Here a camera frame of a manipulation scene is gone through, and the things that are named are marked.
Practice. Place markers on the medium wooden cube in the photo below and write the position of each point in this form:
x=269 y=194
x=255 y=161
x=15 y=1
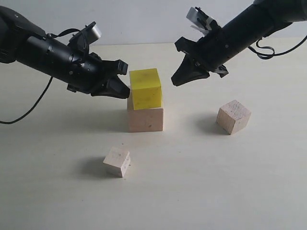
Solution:
x=233 y=117

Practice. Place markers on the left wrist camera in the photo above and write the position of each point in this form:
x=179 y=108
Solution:
x=92 y=33

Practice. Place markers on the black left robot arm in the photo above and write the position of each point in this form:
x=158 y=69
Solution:
x=63 y=56

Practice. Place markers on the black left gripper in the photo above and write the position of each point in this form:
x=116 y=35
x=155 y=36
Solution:
x=98 y=77

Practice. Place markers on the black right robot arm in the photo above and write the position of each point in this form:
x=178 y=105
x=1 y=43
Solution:
x=261 y=19

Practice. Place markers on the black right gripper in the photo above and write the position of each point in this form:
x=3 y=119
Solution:
x=202 y=57

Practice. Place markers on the small wooden cube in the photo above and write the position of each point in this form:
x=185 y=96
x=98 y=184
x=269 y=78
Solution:
x=117 y=161

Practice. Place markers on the large wooden cube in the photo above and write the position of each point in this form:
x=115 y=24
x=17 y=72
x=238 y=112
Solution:
x=145 y=120

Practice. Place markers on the yellow foam cube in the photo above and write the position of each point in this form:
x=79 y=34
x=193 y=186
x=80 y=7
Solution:
x=146 y=89

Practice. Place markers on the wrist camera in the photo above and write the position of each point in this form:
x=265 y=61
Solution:
x=92 y=33
x=201 y=21

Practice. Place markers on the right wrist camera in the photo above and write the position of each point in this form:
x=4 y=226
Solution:
x=201 y=21

